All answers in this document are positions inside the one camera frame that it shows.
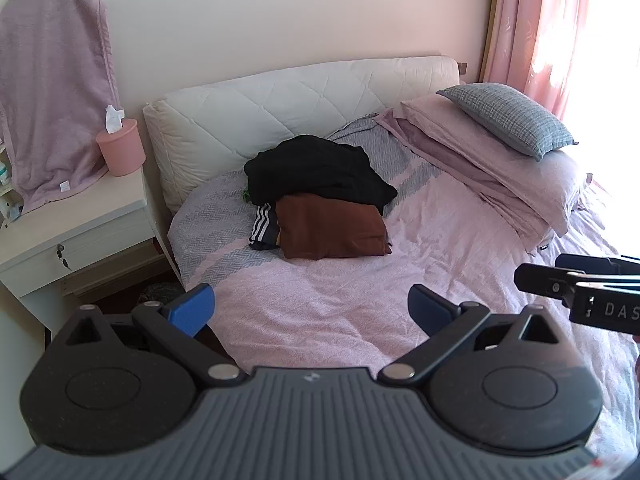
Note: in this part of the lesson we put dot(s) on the black white striped pants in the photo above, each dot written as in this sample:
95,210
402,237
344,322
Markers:
263,227

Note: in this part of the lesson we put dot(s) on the wooden window frame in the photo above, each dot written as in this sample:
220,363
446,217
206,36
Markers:
492,15

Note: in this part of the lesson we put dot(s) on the folded brown garment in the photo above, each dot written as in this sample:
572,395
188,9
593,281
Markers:
330,227

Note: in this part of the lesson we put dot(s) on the pink curtain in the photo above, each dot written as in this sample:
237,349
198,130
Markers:
525,25

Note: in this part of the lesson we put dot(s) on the black garment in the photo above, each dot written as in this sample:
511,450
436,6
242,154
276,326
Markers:
315,170

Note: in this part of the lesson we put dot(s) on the pink tissue holder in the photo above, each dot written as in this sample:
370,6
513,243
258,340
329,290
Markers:
121,150

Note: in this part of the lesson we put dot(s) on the dark grey object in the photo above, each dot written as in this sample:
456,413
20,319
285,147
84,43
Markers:
157,292

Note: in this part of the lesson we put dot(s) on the mauve towel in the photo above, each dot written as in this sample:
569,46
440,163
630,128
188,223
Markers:
50,85

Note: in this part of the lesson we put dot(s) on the pink pillow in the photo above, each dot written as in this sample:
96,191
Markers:
530,180

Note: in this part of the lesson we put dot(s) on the white quilted headboard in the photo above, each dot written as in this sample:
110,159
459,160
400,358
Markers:
280,100

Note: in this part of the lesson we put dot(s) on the pink grey bed cover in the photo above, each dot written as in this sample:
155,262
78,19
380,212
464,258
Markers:
325,285

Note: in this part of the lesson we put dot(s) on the white nightstand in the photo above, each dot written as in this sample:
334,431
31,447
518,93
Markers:
75,230

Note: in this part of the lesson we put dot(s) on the drawer keys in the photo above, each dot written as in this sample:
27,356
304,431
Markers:
62,255

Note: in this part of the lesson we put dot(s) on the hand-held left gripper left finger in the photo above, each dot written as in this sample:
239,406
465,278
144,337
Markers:
192,307

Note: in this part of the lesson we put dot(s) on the grey checked pillow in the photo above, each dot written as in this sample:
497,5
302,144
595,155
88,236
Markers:
505,112

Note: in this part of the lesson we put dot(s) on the white tissue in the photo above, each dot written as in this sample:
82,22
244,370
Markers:
113,119

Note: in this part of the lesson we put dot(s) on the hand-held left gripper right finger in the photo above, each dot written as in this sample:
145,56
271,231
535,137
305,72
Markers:
427,306

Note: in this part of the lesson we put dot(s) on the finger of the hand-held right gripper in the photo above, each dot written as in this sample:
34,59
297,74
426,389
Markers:
590,263
542,282

